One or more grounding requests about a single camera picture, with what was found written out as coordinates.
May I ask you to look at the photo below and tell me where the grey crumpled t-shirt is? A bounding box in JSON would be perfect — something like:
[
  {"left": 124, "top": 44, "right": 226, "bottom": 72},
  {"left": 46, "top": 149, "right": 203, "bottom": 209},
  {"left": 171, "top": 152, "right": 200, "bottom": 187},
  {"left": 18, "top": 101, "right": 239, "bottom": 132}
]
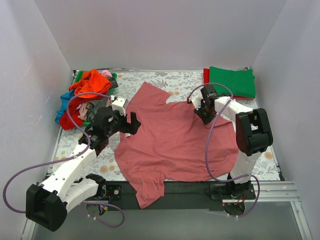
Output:
[{"left": 86, "top": 75, "right": 119, "bottom": 123}]

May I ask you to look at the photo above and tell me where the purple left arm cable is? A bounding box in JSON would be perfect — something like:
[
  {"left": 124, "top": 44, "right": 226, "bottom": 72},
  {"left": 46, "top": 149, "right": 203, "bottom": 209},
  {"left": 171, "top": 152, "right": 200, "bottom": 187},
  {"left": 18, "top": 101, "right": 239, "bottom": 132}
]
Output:
[{"left": 2, "top": 91, "right": 126, "bottom": 228}]

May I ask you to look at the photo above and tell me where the orange crumpled t-shirt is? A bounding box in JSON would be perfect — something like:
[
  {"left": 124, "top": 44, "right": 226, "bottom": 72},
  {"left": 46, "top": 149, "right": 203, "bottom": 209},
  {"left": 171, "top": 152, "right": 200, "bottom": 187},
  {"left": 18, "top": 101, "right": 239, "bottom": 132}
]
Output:
[{"left": 68, "top": 69, "right": 112, "bottom": 95}]

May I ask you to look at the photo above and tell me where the aluminium frame rail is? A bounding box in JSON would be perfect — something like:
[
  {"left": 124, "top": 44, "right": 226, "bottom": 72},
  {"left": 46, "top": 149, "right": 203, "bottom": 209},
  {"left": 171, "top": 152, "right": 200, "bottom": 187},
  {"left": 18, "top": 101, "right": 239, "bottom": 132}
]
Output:
[{"left": 221, "top": 181, "right": 313, "bottom": 240}]

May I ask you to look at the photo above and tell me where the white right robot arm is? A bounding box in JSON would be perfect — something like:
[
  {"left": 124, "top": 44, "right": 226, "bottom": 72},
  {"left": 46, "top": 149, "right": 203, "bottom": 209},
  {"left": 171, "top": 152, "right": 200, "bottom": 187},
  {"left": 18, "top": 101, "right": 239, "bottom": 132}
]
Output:
[{"left": 187, "top": 83, "right": 273, "bottom": 199}]

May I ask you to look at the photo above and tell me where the pink folded t-shirt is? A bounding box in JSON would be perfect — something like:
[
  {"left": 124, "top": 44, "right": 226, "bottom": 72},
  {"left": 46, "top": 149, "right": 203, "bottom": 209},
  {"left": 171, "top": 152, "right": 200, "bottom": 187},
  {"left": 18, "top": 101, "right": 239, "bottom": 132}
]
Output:
[{"left": 232, "top": 96, "right": 254, "bottom": 101}]

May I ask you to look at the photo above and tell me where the red crumpled t-shirt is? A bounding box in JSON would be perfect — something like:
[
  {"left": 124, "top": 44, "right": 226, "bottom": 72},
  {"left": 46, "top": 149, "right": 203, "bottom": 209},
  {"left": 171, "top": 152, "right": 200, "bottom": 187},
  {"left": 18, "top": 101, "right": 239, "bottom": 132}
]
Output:
[{"left": 58, "top": 97, "right": 87, "bottom": 130}]

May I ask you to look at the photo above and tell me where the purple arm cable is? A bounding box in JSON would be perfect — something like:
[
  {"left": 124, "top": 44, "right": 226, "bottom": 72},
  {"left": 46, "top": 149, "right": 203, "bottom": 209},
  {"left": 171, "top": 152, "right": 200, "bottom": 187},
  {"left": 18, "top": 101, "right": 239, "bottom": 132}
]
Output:
[
  {"left": 187, "top": 82, "right": 261, "bottom": 218},
  {"left": 2, "top": 91, "right": 126, "bottom": 228}
]

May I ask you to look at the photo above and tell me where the red folded t-shirt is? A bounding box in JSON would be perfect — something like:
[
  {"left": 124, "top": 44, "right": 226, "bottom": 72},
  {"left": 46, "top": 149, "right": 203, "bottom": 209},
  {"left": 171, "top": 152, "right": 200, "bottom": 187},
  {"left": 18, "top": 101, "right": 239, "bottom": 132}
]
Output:
[{"left": 202, "top": 67, "right": 247, "bottom": 99}]

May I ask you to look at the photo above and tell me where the blue crumpled t-shirt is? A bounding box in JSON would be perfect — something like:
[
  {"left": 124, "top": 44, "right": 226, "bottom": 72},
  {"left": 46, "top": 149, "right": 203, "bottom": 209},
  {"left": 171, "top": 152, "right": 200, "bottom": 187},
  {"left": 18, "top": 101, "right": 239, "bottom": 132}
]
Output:
[{"left": 55, "top": 89, "right": 75, "bottom": 125}]

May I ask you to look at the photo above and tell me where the dusty rose t-shirt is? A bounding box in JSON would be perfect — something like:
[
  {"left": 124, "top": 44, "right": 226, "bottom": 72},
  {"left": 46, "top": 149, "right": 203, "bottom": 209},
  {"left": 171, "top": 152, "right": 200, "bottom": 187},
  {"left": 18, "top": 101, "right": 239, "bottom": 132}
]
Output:
[{"left": 115, "top": 82, "right": 239, "bottom": 209}]

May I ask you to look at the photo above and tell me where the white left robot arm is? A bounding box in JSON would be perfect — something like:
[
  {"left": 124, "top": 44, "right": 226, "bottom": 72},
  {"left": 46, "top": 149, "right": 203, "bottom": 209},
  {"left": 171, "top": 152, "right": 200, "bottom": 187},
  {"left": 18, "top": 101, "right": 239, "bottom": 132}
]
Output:
[{"left": 25, "top": 107, "right": 141, "bottom": 232}]

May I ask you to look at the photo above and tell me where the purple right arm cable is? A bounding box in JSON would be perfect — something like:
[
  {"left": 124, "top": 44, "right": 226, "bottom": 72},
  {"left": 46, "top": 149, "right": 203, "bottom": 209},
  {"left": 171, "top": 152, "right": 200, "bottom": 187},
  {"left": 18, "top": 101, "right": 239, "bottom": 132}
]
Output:
[{"left": 187, "top": 82, "right": 261, "bottom": 218}]

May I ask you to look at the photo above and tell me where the green folded t-shirt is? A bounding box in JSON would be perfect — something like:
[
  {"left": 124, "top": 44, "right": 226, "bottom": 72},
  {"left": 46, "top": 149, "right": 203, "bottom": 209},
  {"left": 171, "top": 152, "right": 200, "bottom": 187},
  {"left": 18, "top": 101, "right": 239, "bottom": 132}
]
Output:
[{"left": 209, "top": 66, "right": 256, "bottom": 99}]

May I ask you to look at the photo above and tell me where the green plastic laundry tray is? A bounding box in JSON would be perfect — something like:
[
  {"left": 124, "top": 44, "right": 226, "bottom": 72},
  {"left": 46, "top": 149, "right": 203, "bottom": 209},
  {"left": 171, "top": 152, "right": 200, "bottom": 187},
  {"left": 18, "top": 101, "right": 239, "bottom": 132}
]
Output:
[{"left": 82, "top": 72, "right": 119, "bottom": 127}]

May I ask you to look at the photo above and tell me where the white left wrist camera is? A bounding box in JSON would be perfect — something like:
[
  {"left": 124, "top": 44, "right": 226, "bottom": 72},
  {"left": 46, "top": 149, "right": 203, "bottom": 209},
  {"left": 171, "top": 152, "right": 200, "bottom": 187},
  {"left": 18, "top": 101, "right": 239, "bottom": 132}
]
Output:
[{"left": 110, "top": 95, "right": 129, "bottom": 116}]

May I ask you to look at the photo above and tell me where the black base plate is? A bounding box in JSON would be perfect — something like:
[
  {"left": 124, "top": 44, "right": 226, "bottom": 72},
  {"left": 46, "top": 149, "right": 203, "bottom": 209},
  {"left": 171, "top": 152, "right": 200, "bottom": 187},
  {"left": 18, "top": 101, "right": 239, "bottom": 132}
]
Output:
[{"left": 105, "top": 181, "right": 258, "bottom": 212}]

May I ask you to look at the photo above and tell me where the light pink crumpled t-shirt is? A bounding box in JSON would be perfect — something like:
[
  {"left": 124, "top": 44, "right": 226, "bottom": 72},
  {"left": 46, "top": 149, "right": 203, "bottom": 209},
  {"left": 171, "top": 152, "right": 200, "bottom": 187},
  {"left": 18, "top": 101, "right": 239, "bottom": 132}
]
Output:
[{"left": 76, "top": 70, "right": 112, "bottom": 122}]

